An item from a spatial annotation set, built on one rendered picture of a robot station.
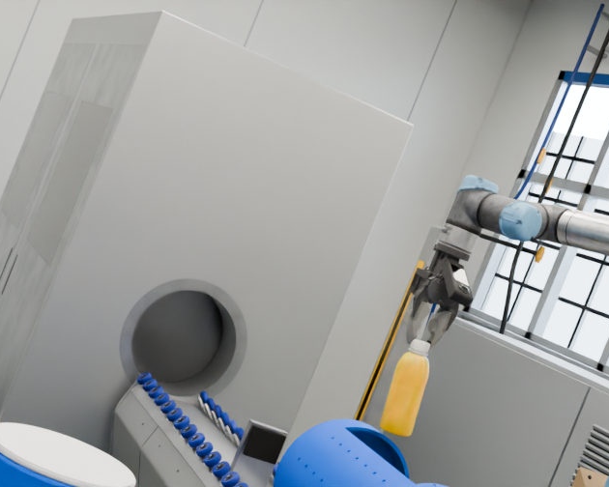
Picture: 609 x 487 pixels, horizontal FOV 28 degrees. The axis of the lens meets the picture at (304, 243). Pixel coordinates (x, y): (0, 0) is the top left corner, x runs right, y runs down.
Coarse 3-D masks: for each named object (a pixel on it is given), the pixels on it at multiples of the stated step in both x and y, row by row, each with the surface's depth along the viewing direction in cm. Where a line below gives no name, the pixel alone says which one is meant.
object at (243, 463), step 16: (256, 432) 293; (272, 432) 295; (240, 448) 295; (256, 448) 294; (272, 448) 295; (240, 464) 295; (256, 464) 296; (272, 464) 298; (240, 480) 296; (256, 480) 297
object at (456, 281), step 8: (448, 264) 243; (456, 264) 245; (448, 272) 242; (456, 272) 242; (464, 272) 244; (448, 280) 241; (456, 280) 240; (464, 280) 242; (448, 288) 239; (456, 288) 237; (464, 288) 238; (456, 296) 237; (464, 296) 237; (472, 296) 238; (464, 304) 238
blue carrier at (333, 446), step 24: (312, 432) 250; (336, 432) 246; (360, 432) 256; (288, 456) 249; (312, 456) 241; (336, 456) 236; (360, 456) 233; (384, 456) 259; (288, 480) 244; (312, 480) 235; (336, 480) 229; (360, 480) 224; (384, 480) 221; (408, 480) 219
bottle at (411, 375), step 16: (416, 352) 244; (400, 368) 244; (416, 368) 243; (400, 384) 244; (416, 384) 243; (400, 400) 243; (416, 400) 244; (384, 416) 245; (400, 416) 243; (416, 416) 246; (400, 432) 244
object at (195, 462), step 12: (144, 396) 355; (144, 408) 348; (156, 408) 343; (156, 420) 335; (168, 420) 331; (168, 432) 324; (180, 432) 320; (180, 444) 313; (192, 456) 304; (204, 456) 301; (192, 468) 298; (204, 468) 295; (204, 480) 289; (216, 480) 286
